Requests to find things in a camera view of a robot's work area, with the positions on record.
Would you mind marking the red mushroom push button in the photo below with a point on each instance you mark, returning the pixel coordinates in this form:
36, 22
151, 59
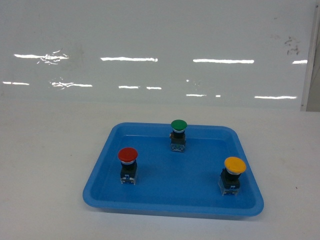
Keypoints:
129, 167

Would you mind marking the yellow mushroom push button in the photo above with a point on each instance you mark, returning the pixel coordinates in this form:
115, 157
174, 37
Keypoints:
229, 182

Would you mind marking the green mushroom push button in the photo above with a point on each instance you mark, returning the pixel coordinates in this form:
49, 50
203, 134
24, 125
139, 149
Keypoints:
178, 136

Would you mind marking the blue plastic tray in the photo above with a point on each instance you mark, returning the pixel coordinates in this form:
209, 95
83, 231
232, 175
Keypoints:
169, 183

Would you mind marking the white board frame post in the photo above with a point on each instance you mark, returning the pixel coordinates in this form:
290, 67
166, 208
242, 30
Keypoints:
311, 57

